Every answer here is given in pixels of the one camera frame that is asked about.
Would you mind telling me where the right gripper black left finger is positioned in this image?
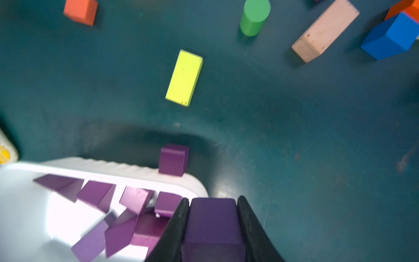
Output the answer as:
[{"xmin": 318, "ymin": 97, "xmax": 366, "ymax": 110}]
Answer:
[{"xmin": 145, "ymin": 198, "xmax": 189, "ymax": 262}]

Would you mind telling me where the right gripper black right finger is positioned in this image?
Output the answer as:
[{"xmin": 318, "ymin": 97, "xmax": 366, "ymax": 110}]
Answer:
[{"xmin": 237, "ymin": 195, "xmax": 285, "ymax": 262}]

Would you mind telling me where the purple brick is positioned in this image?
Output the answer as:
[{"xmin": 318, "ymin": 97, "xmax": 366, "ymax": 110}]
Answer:
[
  {"xmin": 33, "ymin": 174, "xmax": 84, "ymax": 203},
  {"xmin": 131, "ymin": 213, "xmax": 170, "ymax": 258},
  {"xmin": 71, "ymin": 212, "xmax": 116, "ymax": 262},
  {"xmin": 76, "ymin": 181, "xmax": 116, "ymax": 214}
]

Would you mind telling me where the purple arch block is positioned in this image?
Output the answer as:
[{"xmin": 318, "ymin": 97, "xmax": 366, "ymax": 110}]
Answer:
[{"xmin": 155, "ymin": 192, "xmax": 183, "ymax": 218}]

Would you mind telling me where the small purple cube back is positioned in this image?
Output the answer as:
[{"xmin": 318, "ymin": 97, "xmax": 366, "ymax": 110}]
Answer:
[{"xmin": 182, "ymin": 198, "xmax": 246, "ymax": 262}]

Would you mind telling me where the small purple cube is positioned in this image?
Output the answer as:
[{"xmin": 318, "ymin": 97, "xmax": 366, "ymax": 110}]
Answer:
[
  {"xmin": 182, "ymin": 198, "xmax": 246, "ymax": 262},
  {"xmin": 119, "ymin": 186, "xmax": 155, "ymax": 215}
]

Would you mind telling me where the dark purple block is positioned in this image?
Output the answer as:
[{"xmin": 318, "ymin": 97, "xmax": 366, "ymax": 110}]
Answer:
[{"xmin": 105, "ymin": 209, "xmax": 139, "ymax": 258}]

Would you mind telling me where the white plastic storage bin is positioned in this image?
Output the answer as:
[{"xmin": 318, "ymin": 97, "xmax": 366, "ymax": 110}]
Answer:
[{"xmin": 1, "ymin": 157, "xmax": 208, "ymax": 262}]

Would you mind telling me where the lime green tall brick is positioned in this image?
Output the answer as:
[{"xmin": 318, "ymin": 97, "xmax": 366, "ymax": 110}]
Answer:
[{"xmin": 165, "ymin": 50, "xmax": 204, "ymax": 107}]

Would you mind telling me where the tan wooden brick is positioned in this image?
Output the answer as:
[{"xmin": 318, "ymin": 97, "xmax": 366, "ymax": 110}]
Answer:
[{"xmin": 291, "ymin": 0, "xmax": 360, "ymax": 63}]

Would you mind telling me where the green cylinder block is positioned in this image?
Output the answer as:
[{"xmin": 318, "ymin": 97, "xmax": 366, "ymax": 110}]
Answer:
[{"xmin": 240, "ymin": 0, "xmax": 271, "ymax": 37}]

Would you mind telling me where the red orange brick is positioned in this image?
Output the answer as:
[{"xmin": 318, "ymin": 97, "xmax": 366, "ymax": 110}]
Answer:
[{"xmin": 63, "ymin": 0, "xmax": 98, "ymax": 26}]

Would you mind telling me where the blue small cube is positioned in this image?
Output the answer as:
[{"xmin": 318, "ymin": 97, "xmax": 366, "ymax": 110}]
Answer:
[{"xmin": 361, "ymin": 12, "xmax": 419, "ymax": 60}]

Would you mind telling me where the orange small cube back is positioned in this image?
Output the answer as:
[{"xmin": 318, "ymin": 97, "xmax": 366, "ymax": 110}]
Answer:
[{"xmin": 385, "ymin": 0, "xmax": 419, "ymax": 22}]

